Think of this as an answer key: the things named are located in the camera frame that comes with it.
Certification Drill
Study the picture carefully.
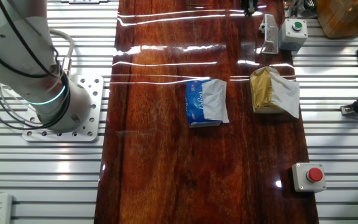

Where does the black base cable bundle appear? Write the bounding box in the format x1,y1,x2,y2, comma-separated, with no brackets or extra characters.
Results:
0,58,71,131

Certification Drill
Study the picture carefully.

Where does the grey cable with metal connector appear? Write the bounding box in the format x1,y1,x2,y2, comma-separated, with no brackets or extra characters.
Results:
50,29,75,77

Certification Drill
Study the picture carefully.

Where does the brown cardboard box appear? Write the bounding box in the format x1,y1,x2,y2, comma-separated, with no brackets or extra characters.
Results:
316,0,358,39

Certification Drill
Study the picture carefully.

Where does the blue tissue pack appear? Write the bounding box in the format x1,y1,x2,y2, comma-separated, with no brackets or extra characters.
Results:
185,78,231,128

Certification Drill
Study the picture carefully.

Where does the gold tissue pack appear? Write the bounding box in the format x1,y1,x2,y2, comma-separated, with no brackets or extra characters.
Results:
249,65,300,119

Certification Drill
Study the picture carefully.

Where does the grey box with red button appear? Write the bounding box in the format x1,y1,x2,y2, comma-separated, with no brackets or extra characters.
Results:
291,162,328,193

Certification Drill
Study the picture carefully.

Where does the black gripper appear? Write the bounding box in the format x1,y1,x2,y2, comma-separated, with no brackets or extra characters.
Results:
241,0,259,17

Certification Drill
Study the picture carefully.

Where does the grey box with green button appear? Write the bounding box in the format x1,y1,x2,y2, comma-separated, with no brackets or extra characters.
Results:
278,17,309,52

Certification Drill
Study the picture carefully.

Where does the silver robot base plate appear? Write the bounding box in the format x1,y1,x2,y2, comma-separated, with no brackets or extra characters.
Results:
22,74,104,143

